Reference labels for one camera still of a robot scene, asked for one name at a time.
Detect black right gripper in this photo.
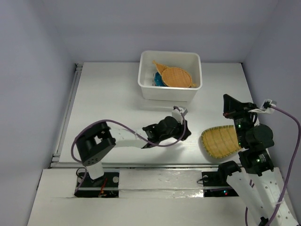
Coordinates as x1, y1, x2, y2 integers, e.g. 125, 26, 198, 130
223, 93, 259, 146

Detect yellow fan-shaped bamboo plate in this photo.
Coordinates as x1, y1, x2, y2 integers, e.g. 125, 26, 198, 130
200, 125, 241, 159

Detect round orange woven plate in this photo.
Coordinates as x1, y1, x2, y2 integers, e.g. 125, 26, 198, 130
161, 67, 192, 88

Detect blue polka dot ceramic plate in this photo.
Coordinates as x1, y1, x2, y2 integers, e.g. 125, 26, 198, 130
154, 72, 166, 87

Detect orange fish-shaped woven plate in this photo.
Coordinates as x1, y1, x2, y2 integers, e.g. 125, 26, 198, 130
152, 60, 196, 88

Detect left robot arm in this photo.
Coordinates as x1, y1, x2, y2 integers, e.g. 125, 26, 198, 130
71, 116, 191, 186

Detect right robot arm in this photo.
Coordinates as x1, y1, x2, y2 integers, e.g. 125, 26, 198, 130
216, 94, 299, 226

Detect white plastic bin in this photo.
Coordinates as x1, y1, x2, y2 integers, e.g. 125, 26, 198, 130
138, 50, 203, 102

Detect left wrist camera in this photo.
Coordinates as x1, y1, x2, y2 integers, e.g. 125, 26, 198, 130
172, 106, 188, 124

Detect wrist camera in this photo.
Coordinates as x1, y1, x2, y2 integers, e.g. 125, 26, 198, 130
248, 99, 277, 114
172, 106, 188, 124

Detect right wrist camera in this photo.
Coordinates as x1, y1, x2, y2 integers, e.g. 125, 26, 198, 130
248, 99, 277, 114

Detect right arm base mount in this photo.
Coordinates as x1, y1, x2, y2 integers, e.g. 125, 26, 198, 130
197, 161, 241, 197

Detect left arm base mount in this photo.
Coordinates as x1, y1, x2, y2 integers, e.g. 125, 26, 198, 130
74, 167, 119, 198

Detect aluminium side rail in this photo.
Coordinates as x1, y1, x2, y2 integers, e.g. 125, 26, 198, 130
49, 63, 83, 169

